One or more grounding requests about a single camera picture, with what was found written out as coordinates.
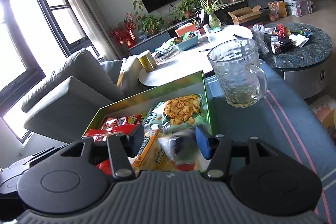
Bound white round table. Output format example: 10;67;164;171
138;25;254;87

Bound patterned rug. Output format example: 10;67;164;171
309;94;336;138

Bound green rectangular box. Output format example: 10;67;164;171
82;70;214;172

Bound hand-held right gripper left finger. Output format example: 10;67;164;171
60;125;146;179

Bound crumpled clear plastic bag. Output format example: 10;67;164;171
250;24;270;60

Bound small jar with dark lid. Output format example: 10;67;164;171
270;35;281;54

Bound small potted green plant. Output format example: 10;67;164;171
138;13;164;35
178;0;200;19

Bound white cushion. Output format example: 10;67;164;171
100;55;144;96

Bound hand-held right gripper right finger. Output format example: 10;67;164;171
195;126;280;179

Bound orange box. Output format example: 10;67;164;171
175;21;198;37

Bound yellow tin can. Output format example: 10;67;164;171
137;50;158;73

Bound green snack packet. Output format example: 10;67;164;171
142;93;211;133

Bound blue plastic basket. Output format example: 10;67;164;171
173;35;199;51

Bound blue striped tablecloth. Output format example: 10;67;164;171
206;61;336;224

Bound open cardboard box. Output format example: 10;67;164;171
227;5;263;26

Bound spider plant in glass vase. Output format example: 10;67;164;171
195;0;224;29

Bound dark framed window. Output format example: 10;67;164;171
0;0;98;151

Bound clear glass mug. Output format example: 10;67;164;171
207;38;268;108

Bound red flower decoration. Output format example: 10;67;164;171
108;13;137;47

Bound orange plastic bag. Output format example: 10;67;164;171
267;0;287;21

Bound orange snack packet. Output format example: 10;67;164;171
130;127;184;171

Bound red snack packet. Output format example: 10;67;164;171
84;113;148;175

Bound grey sofa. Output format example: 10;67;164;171
21;48;127;145

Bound dark marble round table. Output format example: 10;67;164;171
262;21;334;100

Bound clear storage box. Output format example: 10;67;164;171
285;0;313;17

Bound dark television cabinet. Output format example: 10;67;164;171
128;0;287;56

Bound clear packet with dark snack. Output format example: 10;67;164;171
158;129;208;171

